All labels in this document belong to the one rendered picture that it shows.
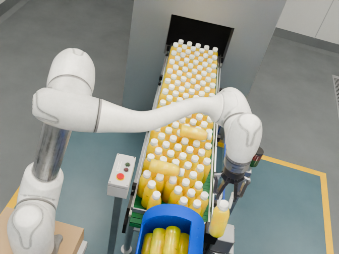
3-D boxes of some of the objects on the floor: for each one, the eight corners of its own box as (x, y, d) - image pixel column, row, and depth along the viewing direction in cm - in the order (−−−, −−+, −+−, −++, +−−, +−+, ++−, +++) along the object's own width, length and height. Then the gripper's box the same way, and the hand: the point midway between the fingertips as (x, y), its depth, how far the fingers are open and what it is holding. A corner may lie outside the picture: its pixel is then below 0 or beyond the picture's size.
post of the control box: (104, 272, 265) (116, 184, 197) (106, 266, 268) (117, 178, 200) (110, 273, 265) (123, 185, 197) (111, 267, 268) (125, 179, 200)
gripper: (211, 169, 129) (201, 209, 146) (260, 176, 129) (245, 216, 145) (212, 153, 135) (203, 194, 151) (259, 160, 134) (244, 200, 151)
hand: (225, 199), depth 146 cm, fingers closed on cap, 4 cm apart
